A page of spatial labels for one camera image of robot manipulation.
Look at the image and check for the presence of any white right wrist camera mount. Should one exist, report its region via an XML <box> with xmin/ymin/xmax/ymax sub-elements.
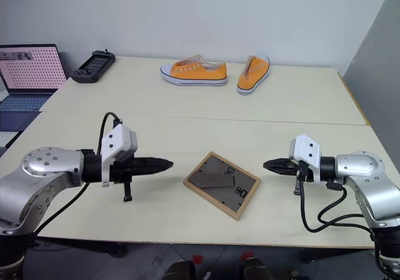
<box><xmin>288</xmin><ymin>134</ymin><xmax>323</xmax><ymax>184</ymax></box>

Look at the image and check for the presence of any open laptop computer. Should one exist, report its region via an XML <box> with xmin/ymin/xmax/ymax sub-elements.
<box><xmin>0</xmin><ymin>43</ymin><xmax>68</xmax><ymax>131</ymax></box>

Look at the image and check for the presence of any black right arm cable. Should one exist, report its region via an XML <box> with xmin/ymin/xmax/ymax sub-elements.
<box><xmin>292</xmin><ymin>163</ymin><xmax>376</xmax><ymax>241</ymax></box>

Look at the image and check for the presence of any black handheld game controller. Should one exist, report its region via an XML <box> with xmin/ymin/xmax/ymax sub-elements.
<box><xmin>70</xmin><ymin>49</ymin><xmax>117</xmax><ymax>84</ymax></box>

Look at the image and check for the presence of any wooden picture frame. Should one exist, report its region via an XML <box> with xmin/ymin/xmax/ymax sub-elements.
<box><xmin>182</xmin><ymin>151</ymin><xmax>261</xmax><ymax>221</ymax></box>

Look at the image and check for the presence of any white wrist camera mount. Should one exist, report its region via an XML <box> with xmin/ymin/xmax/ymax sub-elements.
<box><xmin>100</xmin><ymin>124</ymin><xmax>139</xmax><ymax>188</ymax></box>
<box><xmin>288</xmin><ymin>134</ymin><xmax>323</xmax><ymax>184</ymax></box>

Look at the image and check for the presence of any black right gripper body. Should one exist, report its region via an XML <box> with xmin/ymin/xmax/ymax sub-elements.
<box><xmin>292</xmin><ymin>159</ymin><xmax>314</xmax><ymax>197</ymax></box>

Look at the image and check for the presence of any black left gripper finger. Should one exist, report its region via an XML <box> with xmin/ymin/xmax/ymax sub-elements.
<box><xmin>136</xmin><ymin>156</ymin><xmax>174</xmax><ymax>168</ymax></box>
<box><xmin>136</xmin><ymin>166</ymin><xmax>172</xmax><ymax>176</ymax></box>

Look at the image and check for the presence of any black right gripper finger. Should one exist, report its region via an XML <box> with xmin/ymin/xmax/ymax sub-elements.
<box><xmin>262</xmin><ymin>157</ymin><xmax>298</xmax><ymax>168</ymax></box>
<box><xmin>264</xmin><ymin>166</ymin><xmax>298</xmax><ymax>177</ymax></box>

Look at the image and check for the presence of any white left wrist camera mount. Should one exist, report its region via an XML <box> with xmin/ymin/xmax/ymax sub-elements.
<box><xmin>100</xmin><ymin>124</ymin><xmax>139</xmax><ymax>188</ymax></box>

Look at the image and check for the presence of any dark rounded shape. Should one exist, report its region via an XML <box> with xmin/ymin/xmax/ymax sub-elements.
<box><xmin>161</xmin><ymin>259</ymin><xmax>197</xmax><ymax>280</ymax></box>
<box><xmin>242</xmin><ymin>257</ymin><xmax>273</xmax><ymax>280</ymax></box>

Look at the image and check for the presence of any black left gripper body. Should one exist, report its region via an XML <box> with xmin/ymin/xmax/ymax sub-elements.
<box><xmin>109</xmin><ymin>155</ymin><xmax>139</xmax><ymax>203</ymax></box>

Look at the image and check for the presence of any orange canvas sneaker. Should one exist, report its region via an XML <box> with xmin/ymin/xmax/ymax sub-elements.
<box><xmin>236</xmin><ymin>54</ymin><xmax>271</xmax><ymax>96</ymax></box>
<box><xmin>159</xmin><ymin>54</ymin><xmax>229</xmax><ymax>88</ymax></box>

